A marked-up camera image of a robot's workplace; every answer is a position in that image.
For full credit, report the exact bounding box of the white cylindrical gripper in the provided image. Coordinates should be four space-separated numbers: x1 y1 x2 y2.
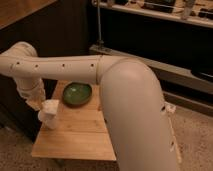
15 78 46 111

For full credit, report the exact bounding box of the white ceramic cup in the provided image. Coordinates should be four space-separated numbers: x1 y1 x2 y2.
38 110 58 130

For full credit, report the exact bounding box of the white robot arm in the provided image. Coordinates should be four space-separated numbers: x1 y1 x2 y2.
0 42 180 171

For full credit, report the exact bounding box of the metal shelf post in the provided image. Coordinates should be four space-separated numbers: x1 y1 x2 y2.
97 0 104 49

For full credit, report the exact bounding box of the green bowl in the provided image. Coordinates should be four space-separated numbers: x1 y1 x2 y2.
62 82 92 106

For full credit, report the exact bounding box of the white sponge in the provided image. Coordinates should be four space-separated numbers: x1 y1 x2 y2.
42 99 59 115

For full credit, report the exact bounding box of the metal shelf rack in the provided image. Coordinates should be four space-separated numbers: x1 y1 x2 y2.
88 0 213 98

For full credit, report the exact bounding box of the wooden folding table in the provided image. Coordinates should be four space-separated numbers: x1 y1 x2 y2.
31 81 116 161

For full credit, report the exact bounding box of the dark wooden cabinet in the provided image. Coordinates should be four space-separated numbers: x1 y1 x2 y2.
0 0 89 141

